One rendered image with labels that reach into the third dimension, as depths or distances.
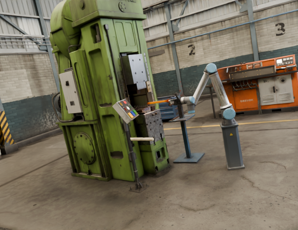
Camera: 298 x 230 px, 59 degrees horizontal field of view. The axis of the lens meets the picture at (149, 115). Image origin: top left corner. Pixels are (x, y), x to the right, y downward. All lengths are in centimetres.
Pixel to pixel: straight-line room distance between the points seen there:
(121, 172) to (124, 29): 208
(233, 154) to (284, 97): 343
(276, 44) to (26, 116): 908
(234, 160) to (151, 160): 115
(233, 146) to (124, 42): 210
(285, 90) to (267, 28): 444
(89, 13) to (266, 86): 456
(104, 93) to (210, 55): 791
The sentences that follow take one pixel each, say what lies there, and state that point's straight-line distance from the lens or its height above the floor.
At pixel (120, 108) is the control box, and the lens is 316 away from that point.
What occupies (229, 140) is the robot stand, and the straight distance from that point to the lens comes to 362.
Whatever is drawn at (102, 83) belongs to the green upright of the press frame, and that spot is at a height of 146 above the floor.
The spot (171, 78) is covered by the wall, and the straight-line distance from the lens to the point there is 1193.
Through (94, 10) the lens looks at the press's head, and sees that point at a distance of 371.
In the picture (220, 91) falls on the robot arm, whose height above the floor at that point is 108.
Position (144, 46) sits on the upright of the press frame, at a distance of 424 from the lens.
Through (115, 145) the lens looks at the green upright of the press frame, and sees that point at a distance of 393.
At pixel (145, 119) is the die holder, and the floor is 85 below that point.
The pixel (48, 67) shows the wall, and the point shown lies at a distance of 1042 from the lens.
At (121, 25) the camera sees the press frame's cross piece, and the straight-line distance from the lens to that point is 396.
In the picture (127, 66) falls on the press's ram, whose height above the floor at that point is 161.
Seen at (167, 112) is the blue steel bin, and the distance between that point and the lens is 758.
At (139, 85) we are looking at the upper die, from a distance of 375.
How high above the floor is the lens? 144
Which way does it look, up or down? 8 degrees down
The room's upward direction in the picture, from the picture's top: 11 degrees counter-clockwise
